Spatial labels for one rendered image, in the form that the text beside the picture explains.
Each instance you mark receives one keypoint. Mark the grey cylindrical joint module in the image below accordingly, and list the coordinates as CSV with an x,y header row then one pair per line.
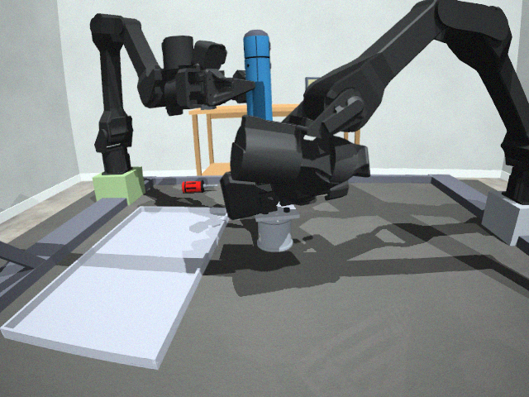
x,y
274,236

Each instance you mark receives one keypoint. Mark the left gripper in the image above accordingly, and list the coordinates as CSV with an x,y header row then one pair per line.
x,y
213,88

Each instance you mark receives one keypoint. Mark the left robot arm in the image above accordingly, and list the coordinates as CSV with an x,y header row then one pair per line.
x,y
115,126

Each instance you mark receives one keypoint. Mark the white shallow tray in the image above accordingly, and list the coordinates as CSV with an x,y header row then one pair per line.
x,y
126,290

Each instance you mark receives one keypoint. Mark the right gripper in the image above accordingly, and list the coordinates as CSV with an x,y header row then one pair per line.
x,y
245,199

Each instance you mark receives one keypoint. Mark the white square plate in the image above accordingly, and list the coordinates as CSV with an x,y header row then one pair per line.
x,y
278,215

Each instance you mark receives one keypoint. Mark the blue electric screwdriver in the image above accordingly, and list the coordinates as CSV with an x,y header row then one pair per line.
x,y
257,68

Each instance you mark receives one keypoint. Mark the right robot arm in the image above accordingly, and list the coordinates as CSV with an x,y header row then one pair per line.
x,y
345,99

